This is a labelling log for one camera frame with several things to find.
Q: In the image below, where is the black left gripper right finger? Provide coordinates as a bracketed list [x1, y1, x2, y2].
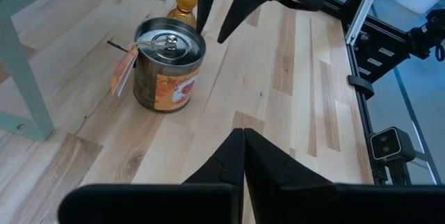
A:
[243, 128, 445, 224]

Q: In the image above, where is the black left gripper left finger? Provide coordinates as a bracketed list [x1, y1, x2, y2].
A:
[58, 128, 245, 224]

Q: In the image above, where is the metal tin candle orange label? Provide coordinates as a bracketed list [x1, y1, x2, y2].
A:
[106, 17, 207, 113]

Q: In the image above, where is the silver aluminium extrusion bar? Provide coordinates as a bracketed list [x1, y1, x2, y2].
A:
[345, 0, 380, 47]

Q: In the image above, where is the green perforated metal shelf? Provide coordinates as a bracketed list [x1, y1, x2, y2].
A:
[0, 0, 171, 141]

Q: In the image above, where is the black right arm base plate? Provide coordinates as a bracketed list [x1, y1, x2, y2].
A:
[354, 18, 432, 83]

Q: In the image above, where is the black aluminium table frame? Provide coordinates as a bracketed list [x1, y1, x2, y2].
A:
[342, 0, 442, 186]

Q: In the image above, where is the black table-level camera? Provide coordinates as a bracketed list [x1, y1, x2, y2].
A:
[369, 126, 417, 186]

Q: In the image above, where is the black frame clip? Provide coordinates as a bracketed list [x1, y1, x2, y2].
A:
[347, 74, 375, 100]

